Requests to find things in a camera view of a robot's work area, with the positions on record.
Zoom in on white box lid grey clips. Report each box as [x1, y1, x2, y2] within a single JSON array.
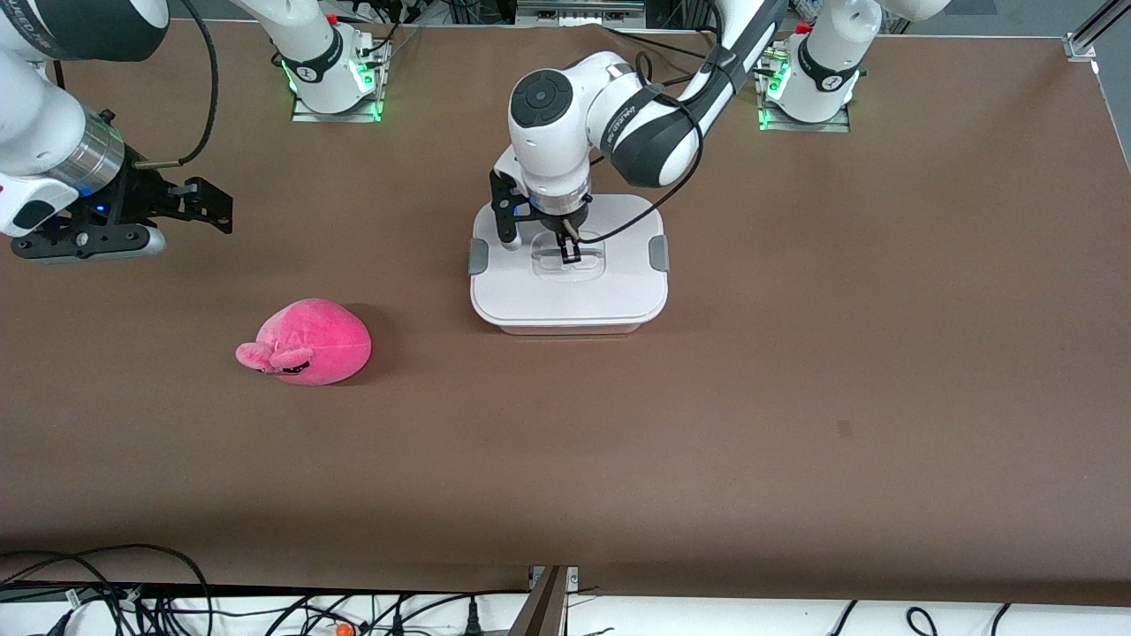
[[468, 194, 671, 328]]

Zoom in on pink plush toy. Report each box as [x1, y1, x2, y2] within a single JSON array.
[[235, 299, 373, 387]]

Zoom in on pink translucent plastic box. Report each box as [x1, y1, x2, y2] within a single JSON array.
[[493, 320, 643, 337]]

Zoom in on brown table cover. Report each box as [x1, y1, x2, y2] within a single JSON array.
[[0, 19, 1131, 607]]

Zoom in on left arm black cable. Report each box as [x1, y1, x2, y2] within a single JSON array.
[[565, 51, 708, 245]]

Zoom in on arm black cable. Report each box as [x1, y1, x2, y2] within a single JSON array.
[[565, 51, 708, 245], [133, 0, 220, 169]]

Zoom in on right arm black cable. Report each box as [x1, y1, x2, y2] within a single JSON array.
[[133, 0, 220, 169]]

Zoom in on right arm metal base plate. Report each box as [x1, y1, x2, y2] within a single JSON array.
[[292, 37, 390, 123]]

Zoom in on long black table cable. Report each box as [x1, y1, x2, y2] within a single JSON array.
[[605, 25, 734, 63]]

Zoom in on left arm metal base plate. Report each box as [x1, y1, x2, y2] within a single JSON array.
[[757, 46, 852, 133]]

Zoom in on black looped floor cable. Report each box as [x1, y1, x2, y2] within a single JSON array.
[[0, 544, 215, 636]]

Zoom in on aluminium profile post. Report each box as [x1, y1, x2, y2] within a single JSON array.
[[508, 565, 580, 636]]

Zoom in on aluminium corner bracket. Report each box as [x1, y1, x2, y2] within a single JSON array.
[[1065, 0, 1131, 61]]

